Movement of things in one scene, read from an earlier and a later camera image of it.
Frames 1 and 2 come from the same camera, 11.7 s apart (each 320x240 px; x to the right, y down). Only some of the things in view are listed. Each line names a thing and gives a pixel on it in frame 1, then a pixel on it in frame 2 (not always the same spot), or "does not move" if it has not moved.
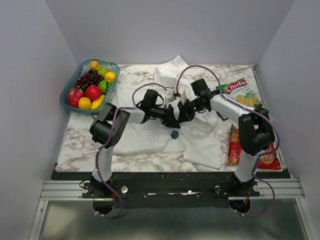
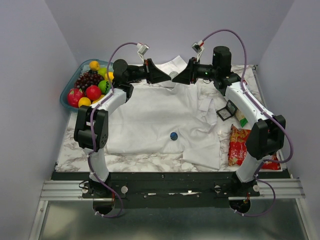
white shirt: (198, 137) does not move
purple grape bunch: (89, 78) does not move
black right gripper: (184, 115) → (189, 74)
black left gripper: (169, 119) → (153, 74)
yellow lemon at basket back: (94, 65) does not move
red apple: (93, 92) does not move
